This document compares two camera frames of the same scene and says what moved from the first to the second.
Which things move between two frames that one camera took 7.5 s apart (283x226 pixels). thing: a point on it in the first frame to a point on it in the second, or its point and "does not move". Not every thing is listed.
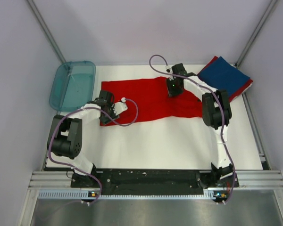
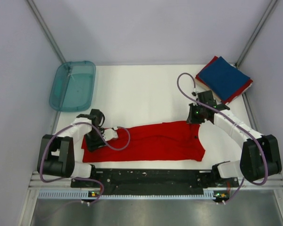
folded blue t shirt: x=223 y=75 does not move
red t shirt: x=151 y=95 to x=176 y=141
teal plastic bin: x=72 y=85 does not move
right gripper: x=171 y=93 to x=191 y=119
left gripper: x=112 y=116 to x=92 y=146
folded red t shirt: x=237 y=92 does not move
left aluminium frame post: x=56 y=46 does not move
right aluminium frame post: x=252 y=38 does not move
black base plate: x=152 y=180 does not move
